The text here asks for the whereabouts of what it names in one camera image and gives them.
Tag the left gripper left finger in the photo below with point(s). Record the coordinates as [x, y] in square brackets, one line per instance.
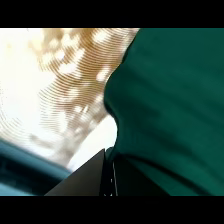
[83, 180]

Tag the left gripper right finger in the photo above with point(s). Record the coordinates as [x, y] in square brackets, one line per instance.
[133, 181]

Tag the dark green garment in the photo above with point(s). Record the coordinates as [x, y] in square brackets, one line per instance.
[170, 110]

